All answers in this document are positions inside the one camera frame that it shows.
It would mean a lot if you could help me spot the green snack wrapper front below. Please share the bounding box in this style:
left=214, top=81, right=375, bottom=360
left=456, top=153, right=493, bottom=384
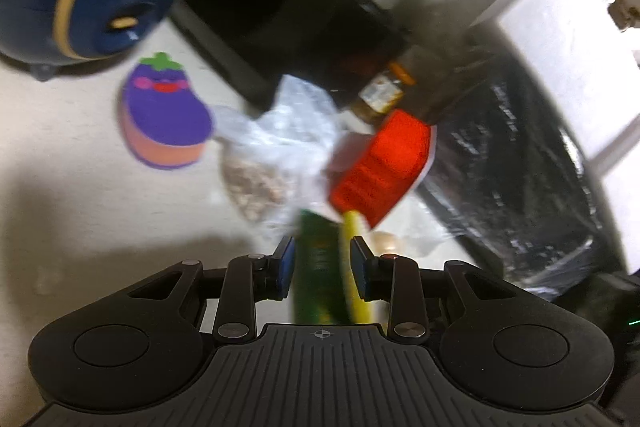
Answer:
left=292, top=210, right=350, bottom=325

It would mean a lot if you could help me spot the red rectangular food tray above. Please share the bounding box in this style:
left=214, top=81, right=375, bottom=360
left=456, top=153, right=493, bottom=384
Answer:
left=329, top=109, right=437, bottom=228

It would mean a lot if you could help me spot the clear plastic bag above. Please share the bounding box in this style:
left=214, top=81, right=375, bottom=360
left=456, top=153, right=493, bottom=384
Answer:
left=213, top=75, right=345, bottom=237

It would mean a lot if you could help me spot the ginger piece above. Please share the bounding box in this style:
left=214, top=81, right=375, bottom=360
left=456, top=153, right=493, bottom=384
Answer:
left=371, top=231, right=402, bottom=256

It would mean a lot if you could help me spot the black foil-wrapped oven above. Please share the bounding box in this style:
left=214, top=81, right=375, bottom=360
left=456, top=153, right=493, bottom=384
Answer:
left=418, top=52, right=623, bottom=300

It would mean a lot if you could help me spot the eggplant shaped sponge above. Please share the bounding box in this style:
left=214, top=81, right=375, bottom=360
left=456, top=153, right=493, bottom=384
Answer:
left=118, top=52, right=214, bottom=170

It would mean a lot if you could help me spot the glass pickle jar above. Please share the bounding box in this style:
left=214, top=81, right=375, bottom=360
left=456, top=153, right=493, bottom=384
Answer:
left=349, top=62, right=416, bottom=126

